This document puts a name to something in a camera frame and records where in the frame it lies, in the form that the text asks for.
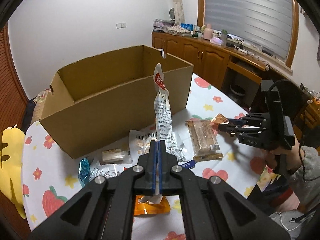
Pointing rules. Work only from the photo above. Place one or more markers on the blue foil snack packet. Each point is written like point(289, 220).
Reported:
point(83, 171)

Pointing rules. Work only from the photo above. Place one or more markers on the floral folded cloth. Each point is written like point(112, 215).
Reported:
point(177, 31)

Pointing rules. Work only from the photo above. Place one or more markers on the yellow plush toy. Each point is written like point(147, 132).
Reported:
point(10, 175)

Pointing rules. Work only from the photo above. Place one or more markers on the small white fan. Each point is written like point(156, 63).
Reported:
point(172, 14)

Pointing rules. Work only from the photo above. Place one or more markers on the clear packet with cream bar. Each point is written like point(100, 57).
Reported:
point(112, 155)

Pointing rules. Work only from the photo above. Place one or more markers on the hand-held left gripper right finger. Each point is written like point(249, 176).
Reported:
point(161, 160)

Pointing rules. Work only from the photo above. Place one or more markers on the wooden window frame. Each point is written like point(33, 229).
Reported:
point(200, 5)

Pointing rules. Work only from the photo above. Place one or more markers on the pink bottle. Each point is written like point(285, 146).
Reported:
point(207, 32)

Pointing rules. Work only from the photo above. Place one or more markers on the wooden cabinet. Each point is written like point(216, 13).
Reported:
point(190, 52)

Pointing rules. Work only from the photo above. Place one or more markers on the clear packet of brown wafers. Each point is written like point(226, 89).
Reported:
point(202, 137)

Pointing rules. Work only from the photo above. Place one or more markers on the person's right forearm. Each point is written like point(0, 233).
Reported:
point(306, 180)

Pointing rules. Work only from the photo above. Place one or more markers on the wooden slatted wardrobe door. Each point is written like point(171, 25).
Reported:
point(10, 80)

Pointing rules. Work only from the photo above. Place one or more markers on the clear cup with green lid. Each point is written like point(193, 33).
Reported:
point(224, 36)

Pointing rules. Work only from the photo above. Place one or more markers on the cream curtain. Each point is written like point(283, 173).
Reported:
point(178, 5)

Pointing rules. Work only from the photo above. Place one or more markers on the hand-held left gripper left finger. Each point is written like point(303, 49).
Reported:
point(153, 160)

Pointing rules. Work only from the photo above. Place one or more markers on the black power strip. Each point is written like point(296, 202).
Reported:
point(235, 45)

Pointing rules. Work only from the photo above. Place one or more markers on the brown cardboard box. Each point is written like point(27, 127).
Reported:
point(105, 120)

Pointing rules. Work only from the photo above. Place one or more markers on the small orange snack packet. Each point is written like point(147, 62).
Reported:
point(220, 118)

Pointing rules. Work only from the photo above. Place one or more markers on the pink tissue box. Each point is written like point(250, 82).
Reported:
point(216, 41)

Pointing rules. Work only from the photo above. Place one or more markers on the person's right hand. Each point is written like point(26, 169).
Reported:
point(297, 156)

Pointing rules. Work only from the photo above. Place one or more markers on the grey window blind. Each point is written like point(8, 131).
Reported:
point(250, 12)

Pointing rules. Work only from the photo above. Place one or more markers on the strawberry printed tablecloth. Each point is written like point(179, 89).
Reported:
point(217, 100)

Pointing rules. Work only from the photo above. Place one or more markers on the white wall switch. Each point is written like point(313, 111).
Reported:
point(121, 25)

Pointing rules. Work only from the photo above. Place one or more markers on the floral blanket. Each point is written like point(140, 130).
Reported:
point(37, 105)

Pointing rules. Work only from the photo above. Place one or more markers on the person's leg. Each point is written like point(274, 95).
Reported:
point(275, 195)

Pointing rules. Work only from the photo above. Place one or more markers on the white barcode snack packet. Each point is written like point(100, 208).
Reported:
point(140, 142)

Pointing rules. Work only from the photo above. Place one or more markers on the long white snack packet red label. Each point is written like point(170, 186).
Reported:
point(163, 110)

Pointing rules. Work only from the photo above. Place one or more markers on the purple folded cloth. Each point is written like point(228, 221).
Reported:
point(162, 23)

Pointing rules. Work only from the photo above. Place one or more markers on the dark trash bin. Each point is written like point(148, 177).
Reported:
point(237, 92)

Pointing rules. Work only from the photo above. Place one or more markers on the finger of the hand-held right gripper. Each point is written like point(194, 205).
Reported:
point(238, 122)
point(225, 127)

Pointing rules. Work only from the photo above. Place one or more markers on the silver white snack packet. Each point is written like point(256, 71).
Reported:
point(105, 172)

